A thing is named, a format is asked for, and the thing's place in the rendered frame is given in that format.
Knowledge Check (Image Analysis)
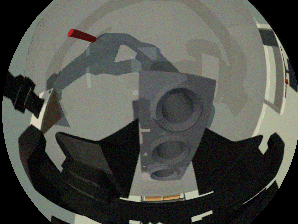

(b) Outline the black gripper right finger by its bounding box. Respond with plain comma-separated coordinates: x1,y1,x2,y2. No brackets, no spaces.
192,128,263,196

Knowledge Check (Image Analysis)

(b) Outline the red peg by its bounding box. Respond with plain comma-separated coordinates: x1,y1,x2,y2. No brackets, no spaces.
68,28,96,43

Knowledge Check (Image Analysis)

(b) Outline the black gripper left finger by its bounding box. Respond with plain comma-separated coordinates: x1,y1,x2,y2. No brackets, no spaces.
55,117,140,198

